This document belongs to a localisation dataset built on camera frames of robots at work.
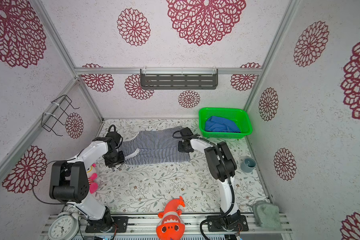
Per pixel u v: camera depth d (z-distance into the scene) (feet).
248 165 3.02
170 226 2.17
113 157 2.50
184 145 2.87
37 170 2.30
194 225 2.55
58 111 2.61
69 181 1.51
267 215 2.49
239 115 3.78
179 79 3.24
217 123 3.61
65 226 2.30
